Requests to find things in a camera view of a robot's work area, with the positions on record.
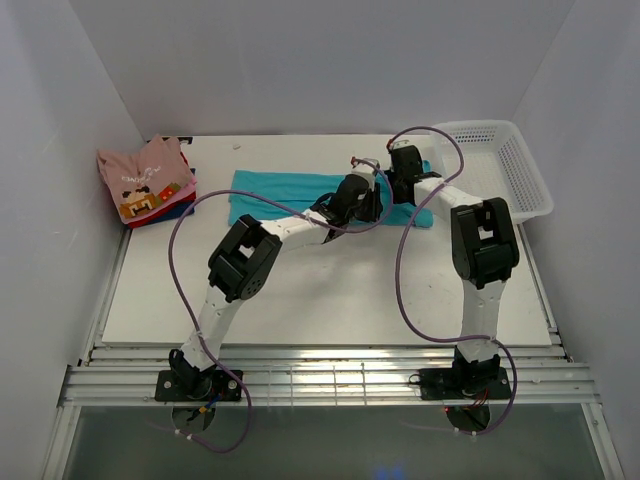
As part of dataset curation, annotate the teal t-shirt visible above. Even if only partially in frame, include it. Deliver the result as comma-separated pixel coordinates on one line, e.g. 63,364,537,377
228,170,434,229

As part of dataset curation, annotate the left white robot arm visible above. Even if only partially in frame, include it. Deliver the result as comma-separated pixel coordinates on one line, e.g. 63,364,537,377
169,168,382,400

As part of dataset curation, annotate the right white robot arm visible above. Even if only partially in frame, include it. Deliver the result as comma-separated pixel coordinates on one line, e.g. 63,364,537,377
387,144,520,400

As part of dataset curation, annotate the white plastic basket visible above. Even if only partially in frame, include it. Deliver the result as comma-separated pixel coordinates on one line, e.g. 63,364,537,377
432,120,554,223

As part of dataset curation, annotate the pink folded t-shirt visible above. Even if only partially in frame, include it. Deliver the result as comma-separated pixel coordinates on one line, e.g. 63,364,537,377
156,174,197,208

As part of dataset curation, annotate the blue folded t-shirt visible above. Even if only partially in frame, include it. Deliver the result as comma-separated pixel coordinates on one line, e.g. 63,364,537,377
129,168,196,228

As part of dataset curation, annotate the beige folded t-shirt with print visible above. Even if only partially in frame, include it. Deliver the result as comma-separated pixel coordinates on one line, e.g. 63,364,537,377
96,135,191,224

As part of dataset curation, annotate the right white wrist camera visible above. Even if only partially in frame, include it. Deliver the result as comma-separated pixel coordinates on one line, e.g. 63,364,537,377
386,139,413,152

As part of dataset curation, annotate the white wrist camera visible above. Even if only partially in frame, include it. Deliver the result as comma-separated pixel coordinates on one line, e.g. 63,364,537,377
386,139,413,152
350,157,380,190

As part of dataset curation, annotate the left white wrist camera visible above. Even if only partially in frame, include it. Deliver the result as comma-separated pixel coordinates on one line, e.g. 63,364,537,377
350,157,380,190

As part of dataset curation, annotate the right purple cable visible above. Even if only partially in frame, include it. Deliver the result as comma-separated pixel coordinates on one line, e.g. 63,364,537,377
385,124,518,437

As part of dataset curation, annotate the purple cable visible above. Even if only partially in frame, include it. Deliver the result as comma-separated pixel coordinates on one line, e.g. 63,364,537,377
167,157,396,454
385,124,518,437

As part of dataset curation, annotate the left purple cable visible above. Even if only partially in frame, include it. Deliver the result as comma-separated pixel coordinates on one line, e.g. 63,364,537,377
167,157,396,454

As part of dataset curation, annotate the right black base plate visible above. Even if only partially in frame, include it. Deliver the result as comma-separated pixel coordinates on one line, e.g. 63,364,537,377
408,367,512,400

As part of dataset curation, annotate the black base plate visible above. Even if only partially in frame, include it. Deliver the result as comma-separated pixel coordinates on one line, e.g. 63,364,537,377
154,369,243,403
408,367,512,400

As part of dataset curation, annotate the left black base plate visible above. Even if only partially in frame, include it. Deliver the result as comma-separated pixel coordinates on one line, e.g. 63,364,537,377
154,369,243,403

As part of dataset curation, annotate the aluminium rail frame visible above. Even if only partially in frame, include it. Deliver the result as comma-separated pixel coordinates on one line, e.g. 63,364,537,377
42,228,624,479

